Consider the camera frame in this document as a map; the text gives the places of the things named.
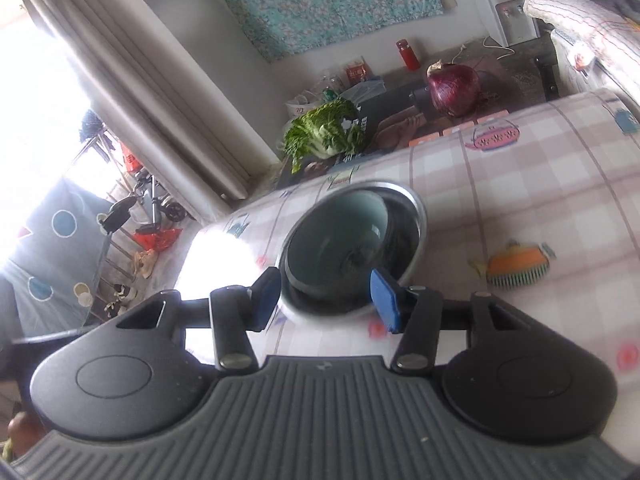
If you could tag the red bottle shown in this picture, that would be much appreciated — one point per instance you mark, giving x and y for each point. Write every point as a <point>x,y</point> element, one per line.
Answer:
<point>407,55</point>

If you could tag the white pink quilt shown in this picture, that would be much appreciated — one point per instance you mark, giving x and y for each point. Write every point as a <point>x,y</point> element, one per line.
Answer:
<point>575,7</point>

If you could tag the white plastic bag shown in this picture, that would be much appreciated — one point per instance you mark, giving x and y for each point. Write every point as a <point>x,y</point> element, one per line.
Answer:
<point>302,105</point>

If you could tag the wheelchair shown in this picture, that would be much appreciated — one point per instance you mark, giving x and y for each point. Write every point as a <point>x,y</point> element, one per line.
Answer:
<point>150,200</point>

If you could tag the red onion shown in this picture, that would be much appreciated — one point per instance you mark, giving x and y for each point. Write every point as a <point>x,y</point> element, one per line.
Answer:
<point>452,90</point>

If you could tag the pair of shoes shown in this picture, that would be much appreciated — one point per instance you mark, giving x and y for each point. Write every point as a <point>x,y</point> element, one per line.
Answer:
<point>120,300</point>

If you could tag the beige curtain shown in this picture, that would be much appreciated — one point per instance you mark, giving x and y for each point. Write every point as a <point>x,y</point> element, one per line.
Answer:
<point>150,70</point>

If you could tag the orange bag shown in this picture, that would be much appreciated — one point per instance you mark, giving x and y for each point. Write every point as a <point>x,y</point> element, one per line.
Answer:
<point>131,157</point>

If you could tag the dark printed board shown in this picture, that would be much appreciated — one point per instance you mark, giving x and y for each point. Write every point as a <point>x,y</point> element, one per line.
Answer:
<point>395,110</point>

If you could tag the teal ceramic bowl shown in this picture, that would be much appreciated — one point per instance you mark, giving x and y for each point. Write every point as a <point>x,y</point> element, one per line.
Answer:
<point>330,240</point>

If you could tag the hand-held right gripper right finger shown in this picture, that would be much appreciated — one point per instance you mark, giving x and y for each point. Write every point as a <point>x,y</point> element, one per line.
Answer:
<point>385,300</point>

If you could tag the white water dispenser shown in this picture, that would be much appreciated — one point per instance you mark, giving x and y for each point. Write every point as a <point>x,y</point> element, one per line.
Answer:
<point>507,12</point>

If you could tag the napa cabbage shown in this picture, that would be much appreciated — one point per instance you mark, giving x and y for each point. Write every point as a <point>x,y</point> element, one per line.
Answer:
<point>325,130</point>

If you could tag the red bag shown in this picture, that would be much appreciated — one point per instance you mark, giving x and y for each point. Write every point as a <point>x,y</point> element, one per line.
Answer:
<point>157,239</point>

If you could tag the floral wall cloth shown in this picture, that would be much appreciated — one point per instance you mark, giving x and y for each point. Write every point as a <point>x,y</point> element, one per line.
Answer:
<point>325,5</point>

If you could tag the checked floral tablecloth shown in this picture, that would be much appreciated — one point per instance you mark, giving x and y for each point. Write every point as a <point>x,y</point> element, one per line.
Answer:
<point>525,185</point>

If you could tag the red packet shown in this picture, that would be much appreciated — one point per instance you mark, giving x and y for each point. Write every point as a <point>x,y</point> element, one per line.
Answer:
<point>356,71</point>

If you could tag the blue dotted cloth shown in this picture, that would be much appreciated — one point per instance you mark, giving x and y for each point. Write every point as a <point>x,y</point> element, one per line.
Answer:
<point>55,250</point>

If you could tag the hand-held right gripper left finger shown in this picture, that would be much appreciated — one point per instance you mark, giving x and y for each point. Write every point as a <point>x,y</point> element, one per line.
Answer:
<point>267,300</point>

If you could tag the clothes drying rack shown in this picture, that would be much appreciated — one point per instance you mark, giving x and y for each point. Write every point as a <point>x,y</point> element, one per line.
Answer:
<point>100,140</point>

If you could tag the large stainless steel bowl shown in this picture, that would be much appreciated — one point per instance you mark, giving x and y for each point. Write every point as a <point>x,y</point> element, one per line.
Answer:
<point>412,230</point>

